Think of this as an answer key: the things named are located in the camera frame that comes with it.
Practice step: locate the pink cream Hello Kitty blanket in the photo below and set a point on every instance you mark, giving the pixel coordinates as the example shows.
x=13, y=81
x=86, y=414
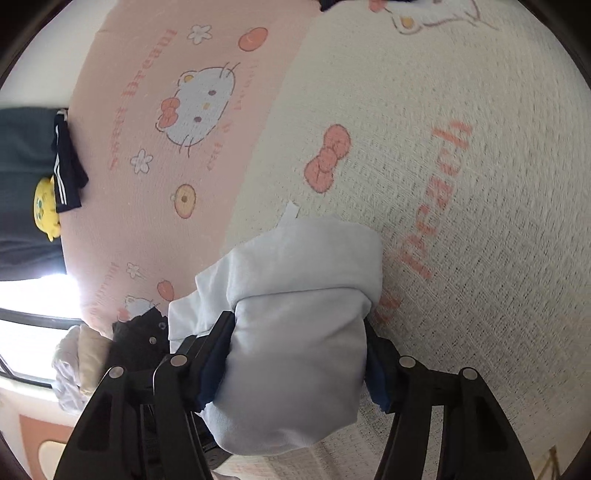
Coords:
x=458, y=130

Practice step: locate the white cream clothes heap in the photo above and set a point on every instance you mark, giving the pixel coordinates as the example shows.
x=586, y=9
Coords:
x=67, y=384

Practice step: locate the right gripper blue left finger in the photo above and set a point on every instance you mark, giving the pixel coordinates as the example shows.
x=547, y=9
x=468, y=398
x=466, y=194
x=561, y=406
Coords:
x=183, y=384

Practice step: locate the dark teal curtain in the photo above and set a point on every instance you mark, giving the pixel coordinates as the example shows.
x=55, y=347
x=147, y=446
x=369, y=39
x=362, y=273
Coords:
x=26, y=157

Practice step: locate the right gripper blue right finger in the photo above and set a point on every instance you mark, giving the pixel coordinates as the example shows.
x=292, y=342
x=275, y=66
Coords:
x=408, y=391

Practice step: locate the navy white-striped folded garment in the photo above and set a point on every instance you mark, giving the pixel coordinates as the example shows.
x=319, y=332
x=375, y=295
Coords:
x=68, y=174

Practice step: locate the black window frame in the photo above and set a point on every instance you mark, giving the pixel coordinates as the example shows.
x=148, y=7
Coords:
x=28, y=344

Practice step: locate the yellow plush toy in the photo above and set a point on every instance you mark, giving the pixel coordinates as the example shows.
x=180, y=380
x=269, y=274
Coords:
x=44, y=209

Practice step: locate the wicker bamboo basket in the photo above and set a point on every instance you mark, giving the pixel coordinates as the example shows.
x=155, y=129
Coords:
x=551, y=468

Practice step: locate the cream folded garment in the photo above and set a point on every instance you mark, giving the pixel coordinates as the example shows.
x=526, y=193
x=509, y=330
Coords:
x=93, y=350

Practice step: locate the white shirt navy trim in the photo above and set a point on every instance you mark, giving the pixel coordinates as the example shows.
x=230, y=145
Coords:
x=296, y=359

